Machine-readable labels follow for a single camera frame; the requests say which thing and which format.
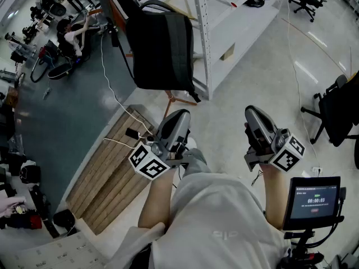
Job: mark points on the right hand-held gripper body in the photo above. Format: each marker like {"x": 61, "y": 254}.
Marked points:
{"x": 286, "y": 155}

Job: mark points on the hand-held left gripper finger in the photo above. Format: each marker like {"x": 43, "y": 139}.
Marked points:
{"x": 185, "y": 125}
{"x": 169, "y": 126}

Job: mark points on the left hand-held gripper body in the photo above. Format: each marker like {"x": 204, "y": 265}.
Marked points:
{"x": 151, "y": 161}

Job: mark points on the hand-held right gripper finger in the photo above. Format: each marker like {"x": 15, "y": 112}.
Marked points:
{"x": 261, "y": 119}
{"x": 249, "y": 137}

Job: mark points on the black backpack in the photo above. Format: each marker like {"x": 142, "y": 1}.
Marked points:
{"x": 162, "y": 52}

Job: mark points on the person's right forearm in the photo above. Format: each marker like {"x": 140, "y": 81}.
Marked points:
{"x": 273, "y": 195}

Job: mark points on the person's left forearm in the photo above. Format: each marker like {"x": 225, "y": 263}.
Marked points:
{"x": 155, "y": 200}

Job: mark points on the person's white shoe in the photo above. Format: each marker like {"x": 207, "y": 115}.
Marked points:
{"x": 192, "y": 143}

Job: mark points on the white power strip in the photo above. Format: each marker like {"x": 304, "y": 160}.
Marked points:
{"x": 317, "y": 171}

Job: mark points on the person's grey trouser leg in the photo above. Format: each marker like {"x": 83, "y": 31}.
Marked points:
{"x": 196, "y": 161}

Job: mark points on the wooden plank platform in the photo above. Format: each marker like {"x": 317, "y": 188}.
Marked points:
{"x": 109, "y": 172}

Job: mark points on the small black monitor screen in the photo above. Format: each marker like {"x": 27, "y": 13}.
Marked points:
{"x": 312, "y": 203}

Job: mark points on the person's white shirt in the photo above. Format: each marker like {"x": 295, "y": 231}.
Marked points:
{"x": 218, "y": 220}

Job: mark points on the white metal shelving unit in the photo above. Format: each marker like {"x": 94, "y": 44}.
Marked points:
{"x": 241, "y": 29}

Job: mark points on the black bag with white patch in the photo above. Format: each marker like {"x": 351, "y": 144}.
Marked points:
{"x": 29, "y": 172}

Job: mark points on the black oval bag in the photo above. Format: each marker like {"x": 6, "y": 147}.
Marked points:
{"x": 59, "y": 72}

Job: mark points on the white locker cabinet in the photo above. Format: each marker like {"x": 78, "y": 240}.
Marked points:
{"x": 56, "y": 251}

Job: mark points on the pile of clothes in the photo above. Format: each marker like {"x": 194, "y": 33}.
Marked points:
{"x": 19, "y": 214}

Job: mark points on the triangular wooden frame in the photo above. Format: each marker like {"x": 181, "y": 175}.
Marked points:
{"x": 183, "y": 8}

